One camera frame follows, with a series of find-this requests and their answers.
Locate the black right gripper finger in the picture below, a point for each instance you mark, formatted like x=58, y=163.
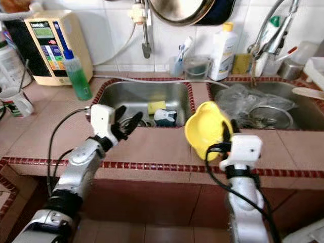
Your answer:
x=227, y=131

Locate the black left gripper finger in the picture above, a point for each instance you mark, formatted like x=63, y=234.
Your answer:
x=121, y=114
x=134, y=121

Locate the metal wall tap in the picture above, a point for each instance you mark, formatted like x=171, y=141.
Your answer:
x=146, y=40

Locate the white hanging cloth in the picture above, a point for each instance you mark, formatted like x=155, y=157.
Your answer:
x=309, y=235

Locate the beige water ionizer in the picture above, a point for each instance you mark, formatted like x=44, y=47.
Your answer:
x=40, y=50

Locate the yellow sponge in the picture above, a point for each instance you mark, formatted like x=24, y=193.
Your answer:
x=239, y=65
x=156, y=107

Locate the clear toothbrush cup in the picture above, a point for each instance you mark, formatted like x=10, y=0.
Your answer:
x=176, y=67

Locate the white bottle yellow cap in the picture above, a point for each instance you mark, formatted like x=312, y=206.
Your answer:
x=223, y=55

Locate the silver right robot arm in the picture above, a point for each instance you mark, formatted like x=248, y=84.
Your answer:
x=245, y=202

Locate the clear plastic container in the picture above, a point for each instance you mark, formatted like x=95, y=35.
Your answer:
x=197, y=68

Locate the large white plastic jug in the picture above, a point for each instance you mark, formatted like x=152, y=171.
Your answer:
x=12, y=66

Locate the round metal strainer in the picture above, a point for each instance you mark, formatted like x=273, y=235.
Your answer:
x=273, y=120

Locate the small steel cup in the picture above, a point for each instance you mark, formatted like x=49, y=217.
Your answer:
x=290, y=71

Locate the yellow plastic bowl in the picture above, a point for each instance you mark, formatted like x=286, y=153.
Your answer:
x=205, y=131

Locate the chrome sink faucet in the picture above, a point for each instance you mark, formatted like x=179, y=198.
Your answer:
x=281, y=35

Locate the white plastic spoon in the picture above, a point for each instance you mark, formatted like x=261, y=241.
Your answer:
x=309, y=92

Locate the blue plastic mug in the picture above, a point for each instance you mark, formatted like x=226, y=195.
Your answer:
x=169, y=120

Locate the white printed mug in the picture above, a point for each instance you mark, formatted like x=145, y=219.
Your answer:
x=17, y=104

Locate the hanging metal pan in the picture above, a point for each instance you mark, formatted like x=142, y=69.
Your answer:
x=182, y=10

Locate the green soap bottle blue pump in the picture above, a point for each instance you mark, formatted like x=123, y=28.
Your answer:
x=81, y=81

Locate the white dish rack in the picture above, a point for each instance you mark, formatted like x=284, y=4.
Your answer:
x=316, y=71

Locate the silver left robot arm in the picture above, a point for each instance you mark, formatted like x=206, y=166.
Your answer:
x=78, y=167

